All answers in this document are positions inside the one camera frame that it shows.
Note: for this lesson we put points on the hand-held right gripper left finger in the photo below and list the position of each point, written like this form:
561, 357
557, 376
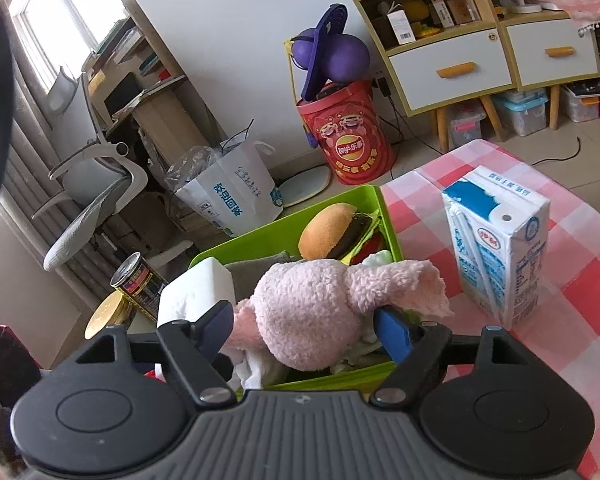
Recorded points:
217, 325

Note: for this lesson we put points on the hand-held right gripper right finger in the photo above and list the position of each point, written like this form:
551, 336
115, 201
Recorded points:
395, 332

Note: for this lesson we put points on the white sponge block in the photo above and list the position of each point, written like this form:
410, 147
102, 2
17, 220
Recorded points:
195, 285

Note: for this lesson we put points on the pink plush bunny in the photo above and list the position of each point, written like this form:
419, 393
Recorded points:
305, 310

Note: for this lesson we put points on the green plastic bin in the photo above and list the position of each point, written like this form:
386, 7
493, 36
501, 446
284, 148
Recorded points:
387, 230

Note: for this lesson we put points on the hamburger plush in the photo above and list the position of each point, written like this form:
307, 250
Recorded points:
325, 232

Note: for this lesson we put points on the green yellow tin can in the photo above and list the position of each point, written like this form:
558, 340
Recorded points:
140, 285

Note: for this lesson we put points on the blue white milk carton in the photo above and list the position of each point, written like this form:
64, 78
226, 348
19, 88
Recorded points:
490, 250

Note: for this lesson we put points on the white paper bag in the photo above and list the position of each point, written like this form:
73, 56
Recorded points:
235, 195

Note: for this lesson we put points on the clear plastic bag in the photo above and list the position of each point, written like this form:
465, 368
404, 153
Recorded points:
190, 165

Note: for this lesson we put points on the round grey floor pad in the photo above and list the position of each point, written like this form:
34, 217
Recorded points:
305, 185

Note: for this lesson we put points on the grey office chair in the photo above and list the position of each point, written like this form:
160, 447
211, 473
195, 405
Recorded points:
80, 225

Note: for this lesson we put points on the pink checkered tablecloth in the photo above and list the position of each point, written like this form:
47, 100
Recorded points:
580, 260

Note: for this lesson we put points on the red snack bucket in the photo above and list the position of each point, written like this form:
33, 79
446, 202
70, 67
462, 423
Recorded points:
345, 140

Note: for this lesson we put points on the clear storage box pink label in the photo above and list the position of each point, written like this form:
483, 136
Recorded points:
465, 127

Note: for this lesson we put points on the wooden desk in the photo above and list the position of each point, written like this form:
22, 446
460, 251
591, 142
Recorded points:
165, 110

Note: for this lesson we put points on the black power adapter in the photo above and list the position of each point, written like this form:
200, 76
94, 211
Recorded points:
383, 87

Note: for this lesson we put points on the clear storage box blue lid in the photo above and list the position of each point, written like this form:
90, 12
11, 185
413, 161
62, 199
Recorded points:
520, 112

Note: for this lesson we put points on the tall white wooden shelf cabinet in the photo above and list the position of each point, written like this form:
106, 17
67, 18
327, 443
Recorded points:
420, 75

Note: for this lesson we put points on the purple hopper ball toy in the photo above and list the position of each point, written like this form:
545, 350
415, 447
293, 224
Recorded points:
345, 57

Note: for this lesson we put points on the white barcode box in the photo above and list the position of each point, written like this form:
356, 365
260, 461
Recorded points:
401, 27

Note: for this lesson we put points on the low white wooden drawer cabinet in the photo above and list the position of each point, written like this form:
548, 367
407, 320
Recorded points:
530, 45

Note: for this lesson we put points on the window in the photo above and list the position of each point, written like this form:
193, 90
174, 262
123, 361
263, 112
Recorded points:
65, 5

